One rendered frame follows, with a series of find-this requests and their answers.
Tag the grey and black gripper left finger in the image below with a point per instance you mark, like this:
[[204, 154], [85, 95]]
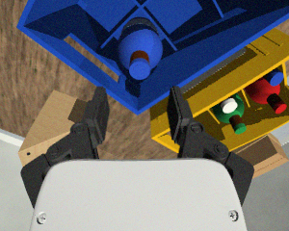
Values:
[[80, 143]]

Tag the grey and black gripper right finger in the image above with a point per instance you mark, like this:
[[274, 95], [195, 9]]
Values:
[[198, 144]]

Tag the red bottle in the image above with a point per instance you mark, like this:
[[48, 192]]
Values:
[[260, 91]]

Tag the blue bottle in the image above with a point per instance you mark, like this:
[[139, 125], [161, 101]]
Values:
[[139, 45], [274, 77]]

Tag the yellow plastic crate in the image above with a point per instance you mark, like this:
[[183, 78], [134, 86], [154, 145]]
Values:
[[250, 63]]

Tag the blue divided crate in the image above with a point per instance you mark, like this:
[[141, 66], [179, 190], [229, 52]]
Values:
[[205, 32]]

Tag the green bottle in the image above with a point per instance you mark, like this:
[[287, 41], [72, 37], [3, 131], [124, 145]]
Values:
[[233, 118]]

